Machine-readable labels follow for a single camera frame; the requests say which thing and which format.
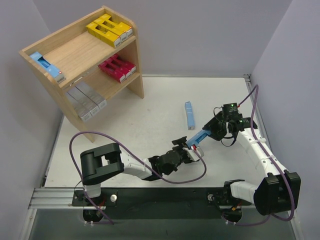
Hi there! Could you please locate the pink toothpaste box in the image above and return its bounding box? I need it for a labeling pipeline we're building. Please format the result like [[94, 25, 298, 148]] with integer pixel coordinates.
[[106, 58, 132, 79], [98, 61, 127, 83], [111, 54, 137, 74]]

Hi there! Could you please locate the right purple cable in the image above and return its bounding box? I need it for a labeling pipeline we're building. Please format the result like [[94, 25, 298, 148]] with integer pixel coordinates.
[[222, 84, 296, 227]]

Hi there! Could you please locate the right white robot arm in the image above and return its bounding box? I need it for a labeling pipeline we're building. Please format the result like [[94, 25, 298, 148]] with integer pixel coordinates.
[[202, 103, 301, 216]]

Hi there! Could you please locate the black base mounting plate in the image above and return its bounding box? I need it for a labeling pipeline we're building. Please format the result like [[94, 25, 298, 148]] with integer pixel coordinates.
[[71, 187, 245, 221]]

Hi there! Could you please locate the silver toothpaste box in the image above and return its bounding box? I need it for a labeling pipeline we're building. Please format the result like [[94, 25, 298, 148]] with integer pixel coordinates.
[[71, 99, 92, 122], [67, 87, 99, 116], [76, 82, 107, 109]]

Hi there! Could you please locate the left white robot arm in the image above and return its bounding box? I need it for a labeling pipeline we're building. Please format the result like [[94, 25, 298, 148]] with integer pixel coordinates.
[[80, 137, 199, 206]]

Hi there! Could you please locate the yellow toothpaste box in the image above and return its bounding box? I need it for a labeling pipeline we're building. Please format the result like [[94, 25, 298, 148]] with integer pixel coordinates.
[[93, 18, 128, 42], [86, 22, 122, 48], [100, 13, 133, 38]]

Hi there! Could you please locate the aluminium frame rail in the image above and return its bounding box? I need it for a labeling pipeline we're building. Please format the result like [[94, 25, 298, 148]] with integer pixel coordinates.
[[30, 187, 255, 209]]

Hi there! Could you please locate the blue toothpaste box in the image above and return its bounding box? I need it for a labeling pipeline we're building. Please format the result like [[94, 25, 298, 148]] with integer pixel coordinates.
[[29, 51, 66, 84], [184, 101, 195, 130], [186, 129, 211, 148]]

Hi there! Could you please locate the yellow toothpaste box front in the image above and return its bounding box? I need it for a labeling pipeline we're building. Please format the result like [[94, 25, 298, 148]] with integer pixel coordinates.
[[100, 13, 133, 38]]

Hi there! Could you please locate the wooden two-tier shelf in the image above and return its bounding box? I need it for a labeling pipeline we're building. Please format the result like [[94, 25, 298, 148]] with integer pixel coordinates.
[[19, 5, 145, 142]]

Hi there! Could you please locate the purple cable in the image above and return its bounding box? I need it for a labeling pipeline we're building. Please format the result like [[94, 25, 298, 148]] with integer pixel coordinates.
[[69, 131, 208, 225], [222, 84, 296, 227]]

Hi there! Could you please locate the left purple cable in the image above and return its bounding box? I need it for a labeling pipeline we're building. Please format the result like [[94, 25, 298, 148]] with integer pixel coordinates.
[[69, 131, 208, 225]]

